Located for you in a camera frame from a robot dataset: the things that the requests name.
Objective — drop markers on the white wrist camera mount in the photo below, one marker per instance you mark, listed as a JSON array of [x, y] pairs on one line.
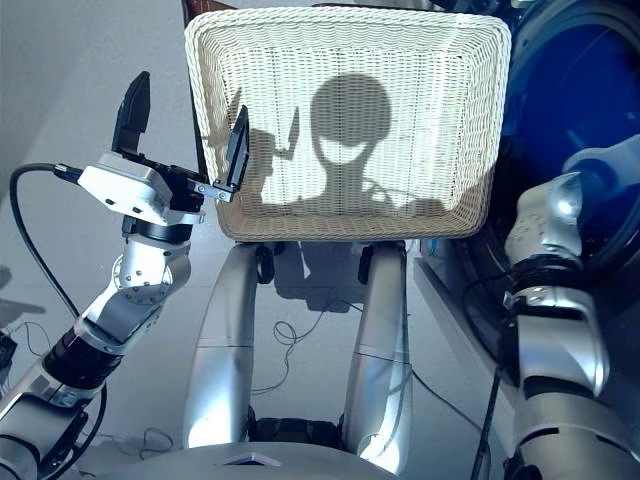
[[125, 185]]

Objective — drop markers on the silver robot leg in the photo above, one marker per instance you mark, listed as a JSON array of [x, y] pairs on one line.
[[380, 360], [220, 360]]

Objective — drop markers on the small black device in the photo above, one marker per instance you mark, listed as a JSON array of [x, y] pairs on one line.
[[6, 350]]

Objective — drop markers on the pale woven basket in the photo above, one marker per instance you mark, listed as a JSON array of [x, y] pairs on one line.
[[350, 215]]

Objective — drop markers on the silver robot torso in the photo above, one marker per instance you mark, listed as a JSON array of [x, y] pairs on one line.
[[250, 462]]

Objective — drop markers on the grey washing machine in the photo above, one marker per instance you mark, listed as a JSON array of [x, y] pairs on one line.
[[550, 75]]

